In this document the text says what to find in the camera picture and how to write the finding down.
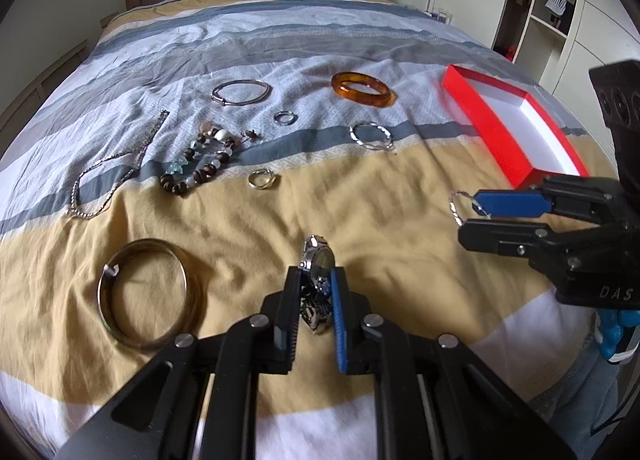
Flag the twisted gold silver bracelet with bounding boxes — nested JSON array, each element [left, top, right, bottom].
[[448, 190, 492, 228]]

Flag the thin silver bangle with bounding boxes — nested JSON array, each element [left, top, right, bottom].
[[210, 78, 272, 106]]

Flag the bedside table with items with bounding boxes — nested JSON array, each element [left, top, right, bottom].
[[427, 10, 452, 24]]

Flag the silver wristwatch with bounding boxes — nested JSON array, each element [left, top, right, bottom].
[[298, 235, 335, 334]]

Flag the white wardrobe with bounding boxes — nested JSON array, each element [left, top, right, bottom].
[[424, 0, 640, 106]]

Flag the striped duvet cover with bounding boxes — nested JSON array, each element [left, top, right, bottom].
[[1, 0, 618, 459]]

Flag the small gold ring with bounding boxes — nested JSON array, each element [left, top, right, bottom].
[[247, 167, 278, 190]]

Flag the brown horn bangle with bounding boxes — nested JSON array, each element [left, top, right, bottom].
[[96, 239, 204, 354]]

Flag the red shallow box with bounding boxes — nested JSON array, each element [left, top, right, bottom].
[[442, 65, 588, 189]]

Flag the amber resin bangle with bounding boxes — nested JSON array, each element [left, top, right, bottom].
[[331, 72, 395, 108]]

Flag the low white wall cabinet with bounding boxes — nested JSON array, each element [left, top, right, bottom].
[[1, 40, 88, 143]]

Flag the silver chain necklace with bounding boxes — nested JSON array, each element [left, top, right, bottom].
[[67, 108, 172, 219]]

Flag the dark beaded bracelet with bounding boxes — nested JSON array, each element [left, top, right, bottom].
[[158, 122, 264, 198]]

